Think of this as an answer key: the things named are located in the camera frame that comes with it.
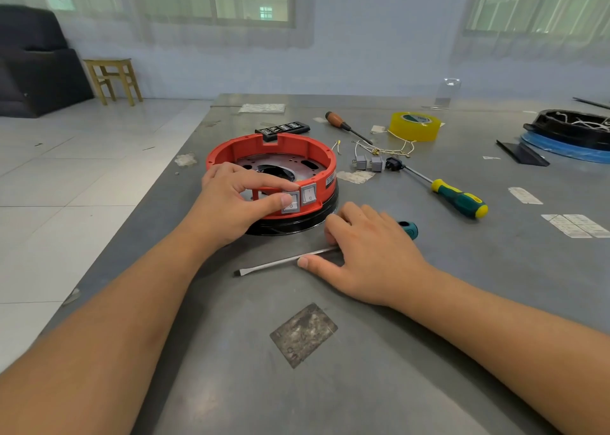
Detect person's right hand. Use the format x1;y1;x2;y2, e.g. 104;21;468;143
296;201;442;309

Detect person's left hand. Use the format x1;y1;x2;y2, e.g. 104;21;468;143
184;161;299;253

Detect red round appliance base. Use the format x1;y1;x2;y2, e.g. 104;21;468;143
206;133;339;237

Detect teal handle screwdriver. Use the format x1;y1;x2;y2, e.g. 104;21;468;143
236;219;419;279

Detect green yellow handle screwdriver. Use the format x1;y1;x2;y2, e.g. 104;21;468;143
400;163;489;222

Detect person's right forearm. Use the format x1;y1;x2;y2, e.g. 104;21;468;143
410;270;610;435

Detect person's left forearm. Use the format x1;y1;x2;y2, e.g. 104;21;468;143
0;228;225;435

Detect black round appliance part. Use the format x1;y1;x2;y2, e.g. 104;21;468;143
524;109;610;151

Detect crumpled white tape piece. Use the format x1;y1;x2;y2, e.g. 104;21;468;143
336;169;376;185

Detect black remote control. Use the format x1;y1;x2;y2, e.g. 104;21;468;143
255;120;312;138

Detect white paper sheet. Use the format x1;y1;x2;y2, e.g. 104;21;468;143
237;103;287;115

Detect yellow tape roll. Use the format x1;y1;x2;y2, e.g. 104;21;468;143
389;110;444;144

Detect narrow white tape strip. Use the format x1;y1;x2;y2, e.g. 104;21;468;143
507;186;545;206

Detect black flat plate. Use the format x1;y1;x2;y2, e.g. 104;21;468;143
496;139;552;167

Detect small wooden stool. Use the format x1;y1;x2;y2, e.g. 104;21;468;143
83;58;144;107

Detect wide white tape strips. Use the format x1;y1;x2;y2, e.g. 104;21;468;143
541;213;610;239

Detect black armchair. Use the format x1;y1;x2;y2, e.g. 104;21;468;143
0;5;95;119

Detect thin black rod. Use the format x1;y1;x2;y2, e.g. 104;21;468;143
572;97;610;111

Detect orange handle screwdriver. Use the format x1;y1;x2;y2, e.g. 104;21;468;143
325;110;375;145

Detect blue ring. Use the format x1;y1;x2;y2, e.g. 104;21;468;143
519;131;610;164

